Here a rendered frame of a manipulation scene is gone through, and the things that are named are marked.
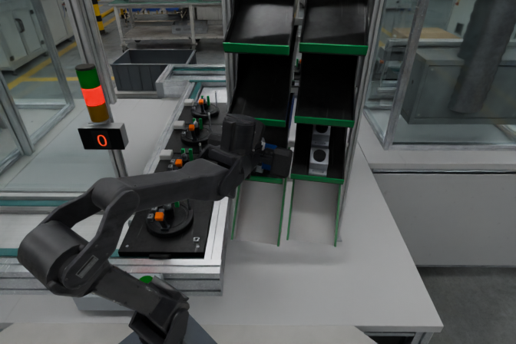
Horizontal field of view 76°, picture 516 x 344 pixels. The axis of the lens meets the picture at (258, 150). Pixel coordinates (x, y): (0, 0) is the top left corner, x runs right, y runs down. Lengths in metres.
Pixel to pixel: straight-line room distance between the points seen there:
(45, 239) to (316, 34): 0.59
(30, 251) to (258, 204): 0.64
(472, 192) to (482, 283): 0.76
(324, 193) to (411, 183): 0.79
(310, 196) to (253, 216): 0.17
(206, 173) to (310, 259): 0.64
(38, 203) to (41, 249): 0.93
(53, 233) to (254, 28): 0.53
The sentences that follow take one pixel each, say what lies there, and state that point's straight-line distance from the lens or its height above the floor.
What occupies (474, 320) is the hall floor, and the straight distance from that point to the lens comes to 2.27.
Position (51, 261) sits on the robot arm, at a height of 1.43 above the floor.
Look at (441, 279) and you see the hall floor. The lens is 2.37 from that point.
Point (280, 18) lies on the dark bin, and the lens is 0.76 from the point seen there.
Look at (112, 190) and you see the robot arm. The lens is 0.43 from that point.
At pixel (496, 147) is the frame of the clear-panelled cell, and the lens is 1.89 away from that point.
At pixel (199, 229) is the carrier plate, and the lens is 1.03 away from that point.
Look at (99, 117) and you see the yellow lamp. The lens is 1.04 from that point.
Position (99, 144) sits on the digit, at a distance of 1.08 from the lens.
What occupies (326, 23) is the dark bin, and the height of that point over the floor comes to 1.55.
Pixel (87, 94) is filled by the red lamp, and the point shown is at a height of 1.35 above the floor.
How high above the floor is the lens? 1.70
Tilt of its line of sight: 33 degrees down
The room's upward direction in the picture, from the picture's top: straight up
